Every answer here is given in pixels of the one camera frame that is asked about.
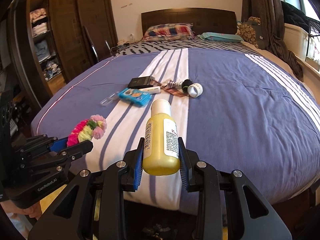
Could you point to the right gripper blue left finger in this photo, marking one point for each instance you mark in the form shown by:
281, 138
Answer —
137, 164

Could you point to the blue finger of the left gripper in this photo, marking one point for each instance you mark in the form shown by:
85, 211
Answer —
77, 151
59, 145

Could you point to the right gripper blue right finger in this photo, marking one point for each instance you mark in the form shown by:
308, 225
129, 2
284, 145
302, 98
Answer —
184, 164

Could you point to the pink yellow pompom scrunchie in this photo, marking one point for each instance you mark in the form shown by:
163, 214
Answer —
92, 128

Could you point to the yellow lotion bottle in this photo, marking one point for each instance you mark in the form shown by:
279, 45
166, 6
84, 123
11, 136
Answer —
161, 149

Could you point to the clear plastic wrapper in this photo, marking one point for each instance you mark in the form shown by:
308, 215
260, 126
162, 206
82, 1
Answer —
108, 100

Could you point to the blue snack packet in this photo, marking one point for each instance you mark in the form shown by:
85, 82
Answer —
134, 96

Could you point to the white tape roll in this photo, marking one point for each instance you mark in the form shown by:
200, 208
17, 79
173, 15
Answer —
195, 90

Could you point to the black small bottle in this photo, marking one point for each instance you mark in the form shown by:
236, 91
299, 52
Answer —
185, 85

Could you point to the person's left hand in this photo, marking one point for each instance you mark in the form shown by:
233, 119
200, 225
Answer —
33, 211

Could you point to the brown ribbon wrapper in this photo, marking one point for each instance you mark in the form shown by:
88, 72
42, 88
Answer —
172, 87

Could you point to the blue white striped bedspread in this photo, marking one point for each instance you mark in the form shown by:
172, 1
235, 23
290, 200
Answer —
252, 115

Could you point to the white yellow tube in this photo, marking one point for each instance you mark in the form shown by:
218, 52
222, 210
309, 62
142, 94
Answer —
151, 90

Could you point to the black flat box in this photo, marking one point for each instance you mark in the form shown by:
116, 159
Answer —
141, 82

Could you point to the dark wooden wardrobe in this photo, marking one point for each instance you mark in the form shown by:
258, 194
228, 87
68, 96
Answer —
80, 31

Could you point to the black white patterned sheet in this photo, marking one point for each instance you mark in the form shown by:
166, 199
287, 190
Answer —
143, 47

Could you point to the teal pillow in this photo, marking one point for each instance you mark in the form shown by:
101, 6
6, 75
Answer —
209, 36

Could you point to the red blue plaid pillow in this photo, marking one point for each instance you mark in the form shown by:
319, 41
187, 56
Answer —
169, 32

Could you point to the brown patterned cushion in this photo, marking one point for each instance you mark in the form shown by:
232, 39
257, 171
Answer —
250, 31

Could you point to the white storage box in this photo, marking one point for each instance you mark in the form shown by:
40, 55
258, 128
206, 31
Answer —
296, 40

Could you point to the brown curtain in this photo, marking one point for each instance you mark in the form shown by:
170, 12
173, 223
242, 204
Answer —
273, 29

